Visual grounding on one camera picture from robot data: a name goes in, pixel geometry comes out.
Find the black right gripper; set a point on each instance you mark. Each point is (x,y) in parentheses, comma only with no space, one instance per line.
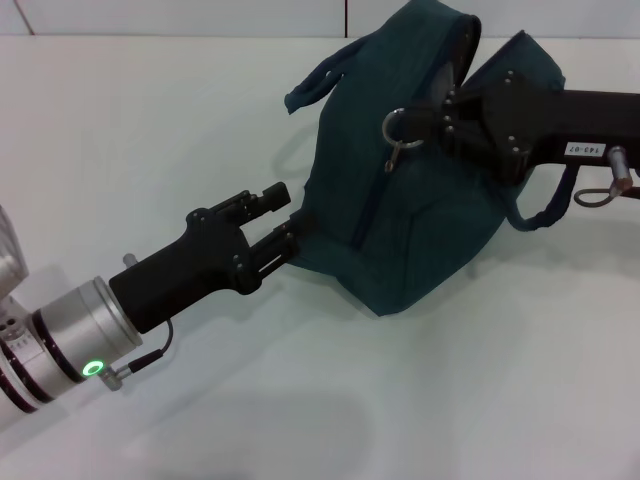
(540,125)

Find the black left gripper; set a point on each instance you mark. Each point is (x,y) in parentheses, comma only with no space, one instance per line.
(190,265)

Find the dark teal fabric bag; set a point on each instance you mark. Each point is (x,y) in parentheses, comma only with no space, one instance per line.
(425,240)

